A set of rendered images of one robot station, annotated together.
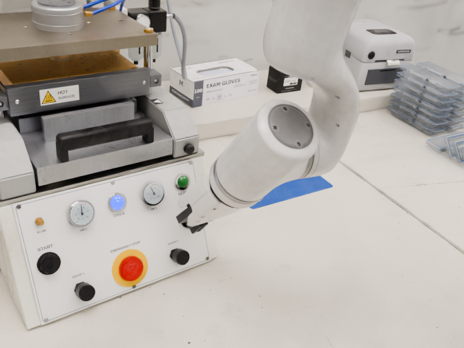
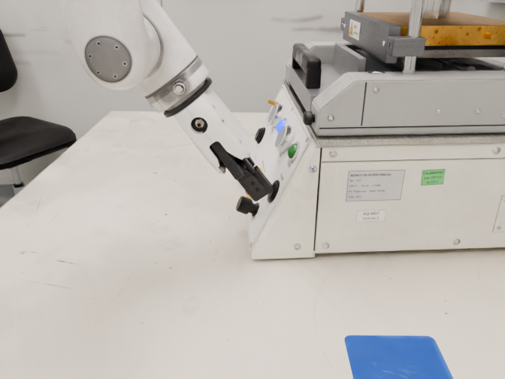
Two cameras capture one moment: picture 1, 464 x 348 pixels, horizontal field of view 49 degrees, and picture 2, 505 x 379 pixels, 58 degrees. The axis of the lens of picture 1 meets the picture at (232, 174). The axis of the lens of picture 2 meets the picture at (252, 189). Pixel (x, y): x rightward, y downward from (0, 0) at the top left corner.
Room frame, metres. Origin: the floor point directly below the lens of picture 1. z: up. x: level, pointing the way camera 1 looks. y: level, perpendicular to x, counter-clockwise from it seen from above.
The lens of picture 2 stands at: (1.02, -0.42, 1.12)
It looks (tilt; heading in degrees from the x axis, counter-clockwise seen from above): 26 degrees down; 125
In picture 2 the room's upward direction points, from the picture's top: straight up
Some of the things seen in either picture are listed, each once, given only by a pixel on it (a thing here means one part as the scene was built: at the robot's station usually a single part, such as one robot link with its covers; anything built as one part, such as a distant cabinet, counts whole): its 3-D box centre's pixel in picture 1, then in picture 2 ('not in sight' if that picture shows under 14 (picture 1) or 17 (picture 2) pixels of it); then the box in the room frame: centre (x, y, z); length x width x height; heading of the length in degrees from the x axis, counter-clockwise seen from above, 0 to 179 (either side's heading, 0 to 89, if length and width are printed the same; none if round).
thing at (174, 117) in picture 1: (154, 110); (406, 103); (0.85, 0.15, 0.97); 0.26 x 0.05 x 0.07; 39
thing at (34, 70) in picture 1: (65, 53); (434, 12); (0.83, 0.30, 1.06); 0.22 x 0.17 x 0.10; 129
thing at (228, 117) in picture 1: (284, 94); not in sight; (1.49, -0.13, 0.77); 0.84 x 0.30 x 0.04; 123
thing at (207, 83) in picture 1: (215, 81); not in sight; (1.37, 0.08, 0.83); 0.23 x 0.12 x 0.07; 131
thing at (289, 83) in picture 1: (285, 78); not in sight; (1.47, -0.13, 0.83); 0.09 x 0.06 x 0.07; 123
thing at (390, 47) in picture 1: (366, 53); not in sight; (1.65, -0.39, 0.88); 0.25 x 0.20 x 0.17; 27
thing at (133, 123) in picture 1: (107, 137); (305, 63); (0.68, 0.19, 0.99); 0.15 x 0.02 x 0.04; 129
